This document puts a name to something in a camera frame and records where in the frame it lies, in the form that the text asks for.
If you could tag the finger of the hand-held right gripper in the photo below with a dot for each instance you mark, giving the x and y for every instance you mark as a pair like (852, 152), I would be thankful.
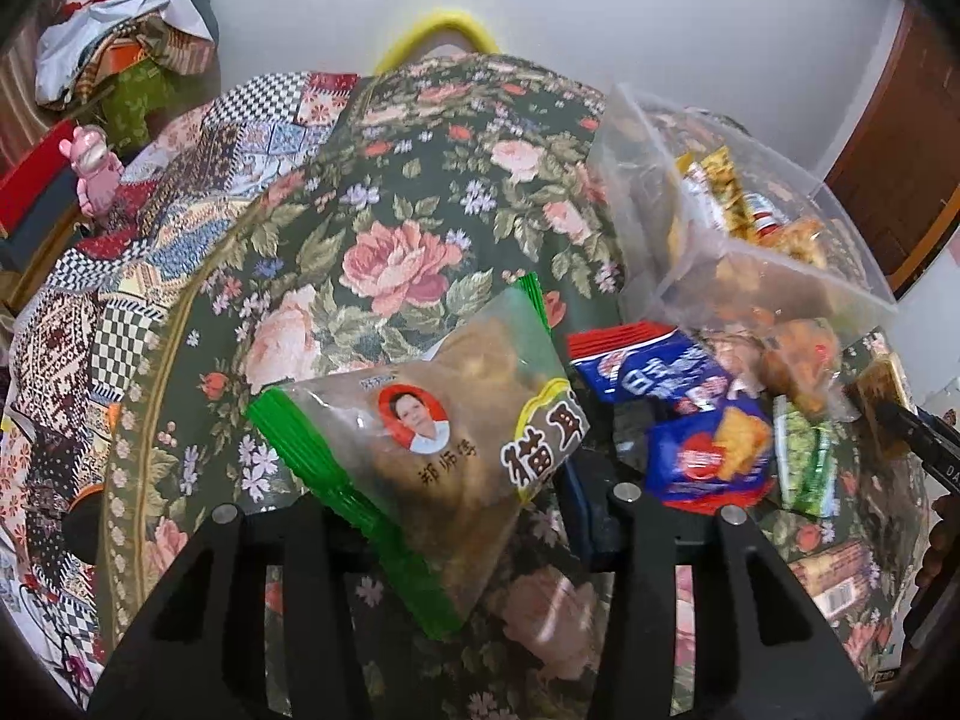
(930, 454)

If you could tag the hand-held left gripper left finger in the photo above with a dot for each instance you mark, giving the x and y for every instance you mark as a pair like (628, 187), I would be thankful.
(262, 540)

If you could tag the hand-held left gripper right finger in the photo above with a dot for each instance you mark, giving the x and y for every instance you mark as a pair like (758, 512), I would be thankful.
(585, 517)

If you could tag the yellow brown snack packet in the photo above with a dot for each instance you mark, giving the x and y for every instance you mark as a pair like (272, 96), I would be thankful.
(881, 394)

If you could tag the green snack packet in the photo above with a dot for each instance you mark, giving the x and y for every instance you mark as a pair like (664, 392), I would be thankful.
(806, 457)

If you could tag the blue cracker packet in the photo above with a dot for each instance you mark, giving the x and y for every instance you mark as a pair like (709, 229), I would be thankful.
(705, 457)

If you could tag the brown cake packet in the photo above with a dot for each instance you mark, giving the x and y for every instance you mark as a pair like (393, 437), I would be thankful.
(840, 577)

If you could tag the blue white snack packet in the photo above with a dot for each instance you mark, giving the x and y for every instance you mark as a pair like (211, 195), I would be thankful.
(652, 371)

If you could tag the orange bun bag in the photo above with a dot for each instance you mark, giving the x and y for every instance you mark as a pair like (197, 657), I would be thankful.
(799, 356)

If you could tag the green-edged clear snack packet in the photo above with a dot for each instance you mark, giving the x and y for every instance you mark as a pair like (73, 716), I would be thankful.
(450, 405)

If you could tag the orange crispy snack packet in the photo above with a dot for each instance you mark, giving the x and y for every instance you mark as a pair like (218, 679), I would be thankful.
(802, 236)

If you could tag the red white snack packet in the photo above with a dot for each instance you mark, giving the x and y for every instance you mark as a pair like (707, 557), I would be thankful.
(761, 211)

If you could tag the clear plastic box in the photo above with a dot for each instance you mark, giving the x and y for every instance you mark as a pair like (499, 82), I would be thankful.
(645, 135)

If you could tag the floral blanket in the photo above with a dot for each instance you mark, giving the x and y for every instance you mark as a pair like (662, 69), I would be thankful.
(420, 255)

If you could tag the brown wooden door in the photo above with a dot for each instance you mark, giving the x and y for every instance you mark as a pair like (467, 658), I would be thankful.
(900, 135)

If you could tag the patchwork quilt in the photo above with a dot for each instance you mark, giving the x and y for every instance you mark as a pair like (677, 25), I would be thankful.
(225, 142)

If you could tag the pink toy figure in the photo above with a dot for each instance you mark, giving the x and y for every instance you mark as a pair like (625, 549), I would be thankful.
(94, 165)

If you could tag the red box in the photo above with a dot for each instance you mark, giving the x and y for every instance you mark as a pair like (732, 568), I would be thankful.
(37, 172)

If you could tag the green patterned cloth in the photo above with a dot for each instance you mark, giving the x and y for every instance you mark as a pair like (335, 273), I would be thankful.
(135, 101)

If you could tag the yellow foam tube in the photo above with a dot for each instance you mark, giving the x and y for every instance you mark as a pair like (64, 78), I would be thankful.
(435, 15)

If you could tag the pile of clothes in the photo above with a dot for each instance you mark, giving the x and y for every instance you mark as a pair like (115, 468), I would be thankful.
(97, 30)

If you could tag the red plush item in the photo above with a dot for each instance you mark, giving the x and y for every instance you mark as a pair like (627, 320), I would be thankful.
(79, 6)

